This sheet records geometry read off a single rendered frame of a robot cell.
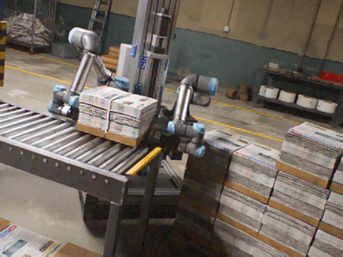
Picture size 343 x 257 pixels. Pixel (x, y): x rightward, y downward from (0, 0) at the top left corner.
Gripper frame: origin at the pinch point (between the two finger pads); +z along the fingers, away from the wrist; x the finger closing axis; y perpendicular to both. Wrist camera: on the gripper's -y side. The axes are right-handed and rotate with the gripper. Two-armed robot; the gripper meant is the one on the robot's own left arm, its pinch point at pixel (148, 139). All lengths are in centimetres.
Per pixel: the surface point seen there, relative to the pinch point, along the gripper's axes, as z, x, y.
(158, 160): -12.4, 12.5, -6.0
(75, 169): 12, 62, -1
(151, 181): -11.3, 12.5, -20.3
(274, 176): -78, -2, 0
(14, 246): 60, 38, -79
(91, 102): 29.4, 22.3, 19.6
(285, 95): -95, -615, -39
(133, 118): 3.1, 22.5, 17.7
